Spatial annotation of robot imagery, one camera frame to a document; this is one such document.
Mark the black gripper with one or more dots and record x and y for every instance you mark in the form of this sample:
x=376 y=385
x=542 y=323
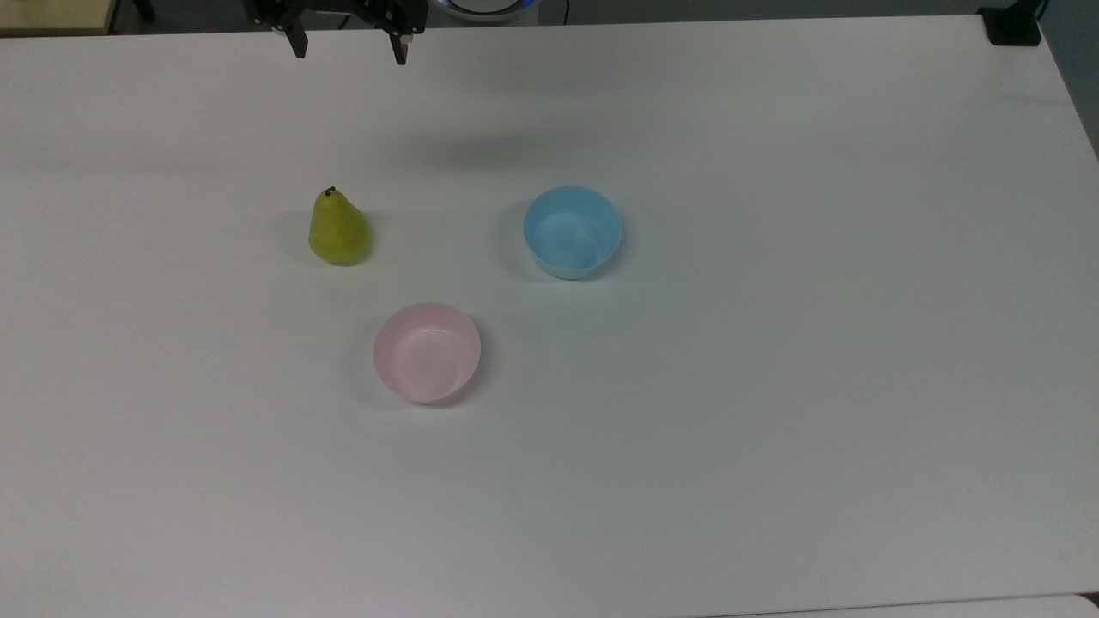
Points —
x=343 y=7

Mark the green pear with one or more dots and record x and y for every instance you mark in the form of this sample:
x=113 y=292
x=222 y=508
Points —
x=339 y=230

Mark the light blue bowl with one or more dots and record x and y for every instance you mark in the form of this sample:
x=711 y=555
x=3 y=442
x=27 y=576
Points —
x=573 y=232

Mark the pink bowl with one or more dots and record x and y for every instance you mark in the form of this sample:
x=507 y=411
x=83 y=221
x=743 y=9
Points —
x=427 y=352

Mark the wooden furniture piece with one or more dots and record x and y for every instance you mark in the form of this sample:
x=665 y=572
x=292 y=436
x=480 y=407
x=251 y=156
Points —
x=53 y=14

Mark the black table clamp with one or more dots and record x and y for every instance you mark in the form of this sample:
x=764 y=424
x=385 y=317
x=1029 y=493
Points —
x=1013 y=22

